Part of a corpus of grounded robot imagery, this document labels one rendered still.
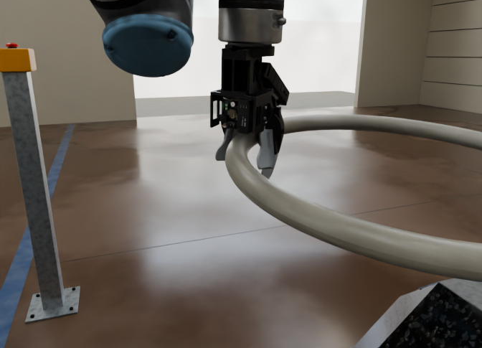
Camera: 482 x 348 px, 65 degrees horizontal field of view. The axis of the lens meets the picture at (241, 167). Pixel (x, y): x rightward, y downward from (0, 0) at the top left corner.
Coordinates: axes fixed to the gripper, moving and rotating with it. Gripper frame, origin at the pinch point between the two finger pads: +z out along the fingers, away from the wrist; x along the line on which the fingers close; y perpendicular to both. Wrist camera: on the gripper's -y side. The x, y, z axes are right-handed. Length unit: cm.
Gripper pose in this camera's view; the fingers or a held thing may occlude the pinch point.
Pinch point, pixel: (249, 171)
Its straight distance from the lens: 62.7
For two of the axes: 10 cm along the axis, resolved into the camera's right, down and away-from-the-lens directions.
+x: 9.0, 1.9, -4.0
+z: -0.3, 9.3, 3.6
